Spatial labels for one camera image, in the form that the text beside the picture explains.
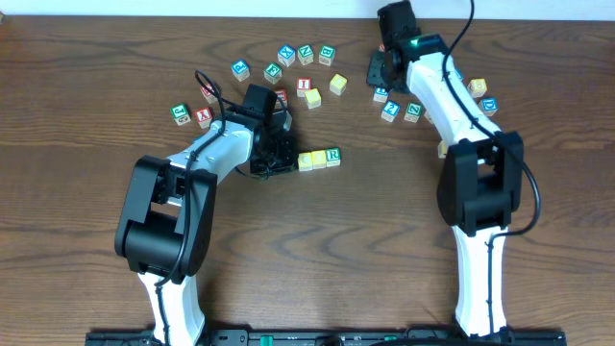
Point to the blue D block lower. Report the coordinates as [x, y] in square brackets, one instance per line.
[489, 106]

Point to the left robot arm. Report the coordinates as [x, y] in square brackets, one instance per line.
[166, 221]

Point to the blue X block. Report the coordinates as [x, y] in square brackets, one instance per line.
[286, 55]

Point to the blue 5 block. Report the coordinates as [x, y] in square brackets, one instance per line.
[428, 117]

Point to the green E block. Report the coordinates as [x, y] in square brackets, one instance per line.
[273, 73]

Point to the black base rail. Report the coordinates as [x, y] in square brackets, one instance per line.
[412, 336]

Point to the green Z block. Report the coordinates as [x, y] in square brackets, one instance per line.
[414, 112]

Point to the red E block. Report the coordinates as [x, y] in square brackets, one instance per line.
[208, 91]

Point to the yellow 8 block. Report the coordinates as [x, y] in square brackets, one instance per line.
[477, 87]

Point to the green B block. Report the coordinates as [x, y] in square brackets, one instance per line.
[326, 55]

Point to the blue L block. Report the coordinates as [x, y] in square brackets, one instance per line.
[380, 95]

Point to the blue 2 block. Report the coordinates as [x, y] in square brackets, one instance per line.
[390, 111]

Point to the green J block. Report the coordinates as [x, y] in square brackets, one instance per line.
[181, 114]

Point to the yellow O block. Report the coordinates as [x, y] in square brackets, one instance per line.
[319, 159]

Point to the red U block centre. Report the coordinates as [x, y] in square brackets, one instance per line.
[282, 97]

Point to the yellow K block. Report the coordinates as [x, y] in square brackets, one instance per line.
[442, 149]

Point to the green R block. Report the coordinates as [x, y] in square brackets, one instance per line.
[333, 157]

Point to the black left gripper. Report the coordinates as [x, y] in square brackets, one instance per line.
[275, 157]

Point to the green N block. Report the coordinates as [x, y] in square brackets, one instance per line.
[305, 54]

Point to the yellow C block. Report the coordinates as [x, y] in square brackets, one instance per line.
[305, 162]

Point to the yellow block upper centre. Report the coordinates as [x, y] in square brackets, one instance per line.
[338, 84]

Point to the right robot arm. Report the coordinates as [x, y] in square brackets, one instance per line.
[480, 184]

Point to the red Y block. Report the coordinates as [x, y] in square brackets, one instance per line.
[204, 117]

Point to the blue P block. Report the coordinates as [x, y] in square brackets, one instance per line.
[241, 70]

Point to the red I block left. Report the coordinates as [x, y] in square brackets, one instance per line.
[302, 86]

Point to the yellow S block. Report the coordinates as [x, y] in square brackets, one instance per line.
[313, 98]

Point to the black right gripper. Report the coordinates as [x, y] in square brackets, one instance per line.
[378, 70]

